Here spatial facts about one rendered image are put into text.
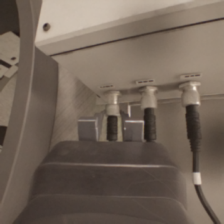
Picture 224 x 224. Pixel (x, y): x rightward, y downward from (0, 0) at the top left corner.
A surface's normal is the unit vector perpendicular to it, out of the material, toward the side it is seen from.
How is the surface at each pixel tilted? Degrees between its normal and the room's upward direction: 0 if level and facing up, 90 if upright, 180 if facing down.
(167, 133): 90
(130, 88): 132
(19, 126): 90
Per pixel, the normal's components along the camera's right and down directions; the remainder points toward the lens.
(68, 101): -0.34, -0.25
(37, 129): 0.93, 0.03
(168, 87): -0.02, 0.97
